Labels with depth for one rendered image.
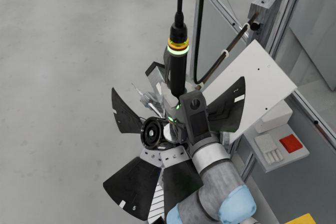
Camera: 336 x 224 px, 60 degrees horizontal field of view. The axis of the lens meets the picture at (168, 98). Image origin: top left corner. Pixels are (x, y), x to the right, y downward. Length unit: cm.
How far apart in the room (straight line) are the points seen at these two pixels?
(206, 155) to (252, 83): 57
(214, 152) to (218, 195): 9
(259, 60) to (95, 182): 160
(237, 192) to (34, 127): 231
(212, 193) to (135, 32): 288
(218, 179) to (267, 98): 55
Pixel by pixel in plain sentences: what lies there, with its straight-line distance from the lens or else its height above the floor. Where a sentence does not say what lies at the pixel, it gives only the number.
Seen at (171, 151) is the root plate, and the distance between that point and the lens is 104.
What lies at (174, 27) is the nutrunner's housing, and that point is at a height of 174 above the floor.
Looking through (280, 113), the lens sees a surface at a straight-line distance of 148.
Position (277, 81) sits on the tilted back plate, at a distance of 109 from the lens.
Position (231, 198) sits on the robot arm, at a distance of 59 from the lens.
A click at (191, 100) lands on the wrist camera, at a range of 60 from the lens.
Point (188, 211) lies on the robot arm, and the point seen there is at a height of 149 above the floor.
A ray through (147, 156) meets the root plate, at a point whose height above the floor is 111.
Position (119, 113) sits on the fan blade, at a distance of 129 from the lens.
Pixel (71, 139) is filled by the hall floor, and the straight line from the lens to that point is 256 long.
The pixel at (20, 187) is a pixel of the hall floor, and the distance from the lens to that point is 250.
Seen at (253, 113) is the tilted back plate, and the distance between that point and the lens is 111.
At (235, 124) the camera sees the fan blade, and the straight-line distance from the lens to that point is 81.
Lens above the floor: 210
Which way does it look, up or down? 52 degrees down
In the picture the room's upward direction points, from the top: straight up
